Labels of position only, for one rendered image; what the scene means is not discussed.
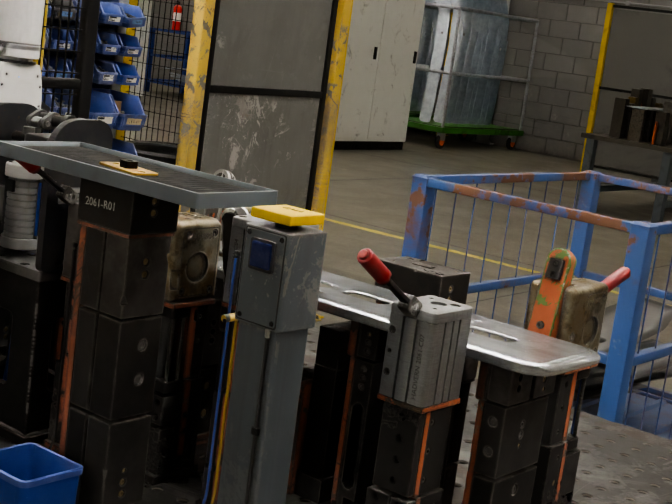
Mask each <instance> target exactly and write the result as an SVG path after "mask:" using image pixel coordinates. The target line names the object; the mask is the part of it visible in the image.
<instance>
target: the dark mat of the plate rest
mask: <svg viewBox="0 0 672 504"><path fill-rule="evenodd" d="M22 147H26V148H29V149H33V150H37V151H41V152H45V153H48V154H52V155H56V156H60V157H64V158H67V159H71V160H75V161H79V162H83V163H86V164H90V165H94V166H98V167H102V168H105V169H109V170H113V171H117V172H121V171H118V170H115V169H112V168H109V167H106V166H103V165H100V164H99V162H120V159H127V158H123V157H119V156H115V155H111V154H107V153H103V152H99V151H95V150H91V149H87V148H83V147H75V146H22ZM138 167H140V168H143V169H146V170H150V171H153V172H156V173H158V176H136V177H140V178H143V179H147V180H151V181H155V182H159V183H162V184H166V185H170V186H174V187H178V188H181V189H185V190H189V191H193V192H197V193H209V192H240V191H254V190H250V189H246V188H242V187H238V186H234V185H230V184H226V183H222V182H218V181H214V180H211V179H207V178H203V177H199V176H195V175H191V174H187V173H183V172H179V171H175V170H171V169H167V168H163V167H159V166H155V165H151V164H147V163H143V162H139V161H138ZM121 173H124V172H121ZM124 174H127V173H124Z"/></svg>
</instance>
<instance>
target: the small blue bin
mask: <svg viewBox="0 0 672 504"><path fill-rule="evenodd" d="M82 472H83V466H82V465H81V464H79V463H76V462H74V461H72V460H70V459H68V458H66V457H64V456H62V455H60V454H58V453H56V452H54V451H52V450H50V449H48V448H46V447H44V446H42V445H40V444H37V443H33V442H28V443H23V444H18V445H14V446H10V447H5V448H1V449H0V504H75V502H76V496H77V489H78V483H79V476H80V475H81V474H82Z"/></svg>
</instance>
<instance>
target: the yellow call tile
mask: <svg viewBox="0 0 672 504"><path fill-rule="evenodd" d="M251 216H253V217H256V218H260V219H264V220H268V221H271V222H275V227H277V228H281V229H288V230H297V229H298V226H304V225H319V224H323V223H324V217H325V216H324V214H321V213H317V212H313V211H309V210H305V209H301V208H298V207H294V206H290V205H266V206H253V207H252V210H251Z"/></svg>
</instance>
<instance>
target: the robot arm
mask: <svg viewBox="0 0 672 504"><path fill-rule="evenodd" d="M44 5H45V0H0V102H11V103H12V102H13V103H26V104H31V105H33V106H35V107H36V108H37V109H43V110H46V111H47V112H48V113H49V111H50V107H49V106H48V105H46V104H45V103H44V102H43V101H42V100H41V99H42V80H41V70H40V65H37V64H36V62H34V61H33V59H39V57H40V47H41V46H40V45H41V36H42V26H43V16H44Z"/></svg>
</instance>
